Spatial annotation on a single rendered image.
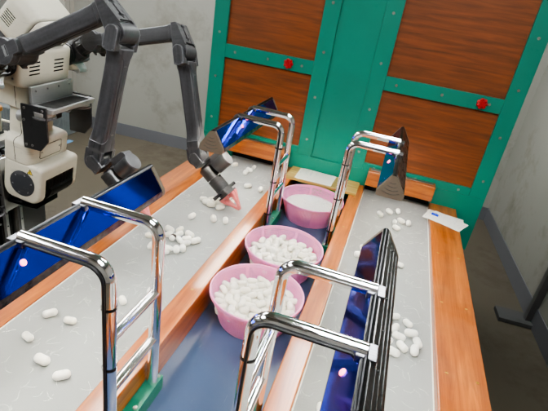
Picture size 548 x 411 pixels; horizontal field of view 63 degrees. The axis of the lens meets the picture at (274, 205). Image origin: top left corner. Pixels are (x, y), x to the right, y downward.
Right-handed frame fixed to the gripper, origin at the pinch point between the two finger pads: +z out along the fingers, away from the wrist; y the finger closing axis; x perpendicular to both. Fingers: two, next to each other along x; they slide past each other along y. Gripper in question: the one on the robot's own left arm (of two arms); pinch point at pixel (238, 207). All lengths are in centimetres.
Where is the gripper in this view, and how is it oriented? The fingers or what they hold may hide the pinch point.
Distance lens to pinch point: 170.5
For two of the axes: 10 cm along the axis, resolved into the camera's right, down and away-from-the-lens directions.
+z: 6.3, 7.7, 1.1
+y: 2.9, -3.7, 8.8
